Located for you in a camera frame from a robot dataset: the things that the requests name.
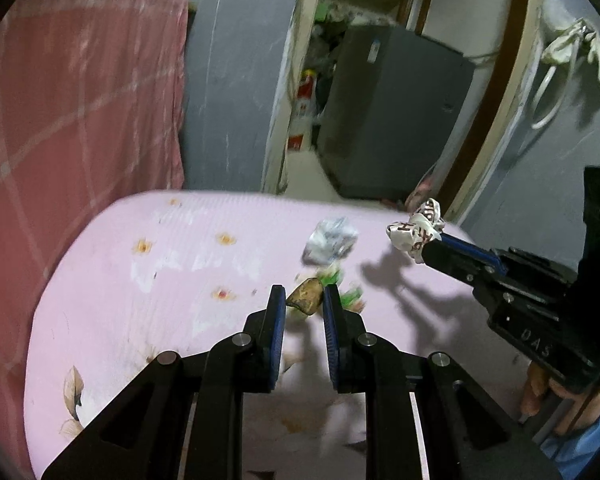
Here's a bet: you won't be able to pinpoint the white red-lettered wrapper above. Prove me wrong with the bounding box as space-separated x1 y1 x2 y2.
386 198 445 263

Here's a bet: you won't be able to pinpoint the brown food scrap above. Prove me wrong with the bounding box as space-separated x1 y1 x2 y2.
286 278 324 316

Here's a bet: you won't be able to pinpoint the person's right hand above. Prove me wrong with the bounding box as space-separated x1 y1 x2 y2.
519 361 600 436

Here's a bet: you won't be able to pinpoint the pink slipper on floor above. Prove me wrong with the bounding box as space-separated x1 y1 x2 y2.
404 166 436 212

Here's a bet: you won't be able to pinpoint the green wrapper on table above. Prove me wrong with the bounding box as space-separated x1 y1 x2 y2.
315 263 365 313

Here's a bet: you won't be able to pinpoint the crumpled silver foil wrapper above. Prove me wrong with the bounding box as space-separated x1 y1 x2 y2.
302 217 358 266

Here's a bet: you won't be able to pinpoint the pink floral table cover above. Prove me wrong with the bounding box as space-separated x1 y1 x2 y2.
23 192 527 474

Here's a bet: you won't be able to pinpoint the grey refrigerator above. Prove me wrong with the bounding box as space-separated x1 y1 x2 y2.
317 25 475 200

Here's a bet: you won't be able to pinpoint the red white rice sack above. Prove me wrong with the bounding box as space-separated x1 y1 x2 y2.
287 70 317 152

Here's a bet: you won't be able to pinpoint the cream rubber gloves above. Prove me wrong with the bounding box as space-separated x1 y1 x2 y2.
540 18 600 91

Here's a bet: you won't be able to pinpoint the green box on shelf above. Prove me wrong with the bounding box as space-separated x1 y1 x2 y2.
314 0 335 23

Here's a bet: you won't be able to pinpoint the pink checked cloth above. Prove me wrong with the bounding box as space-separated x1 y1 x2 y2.
0 0 189 478

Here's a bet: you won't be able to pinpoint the white hose loop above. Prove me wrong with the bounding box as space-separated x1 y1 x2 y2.
529 34 581 131

